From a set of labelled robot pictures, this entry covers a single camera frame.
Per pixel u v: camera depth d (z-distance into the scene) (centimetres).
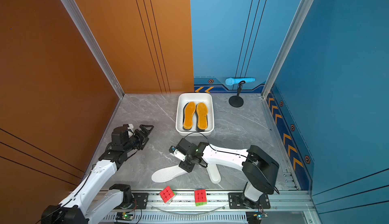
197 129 98
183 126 99
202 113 103
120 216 71
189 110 106
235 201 72
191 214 71
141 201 74
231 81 94
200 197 70
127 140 66
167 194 71
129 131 65
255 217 71
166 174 82
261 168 45
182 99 110
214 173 82
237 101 115
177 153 73
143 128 74
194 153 62
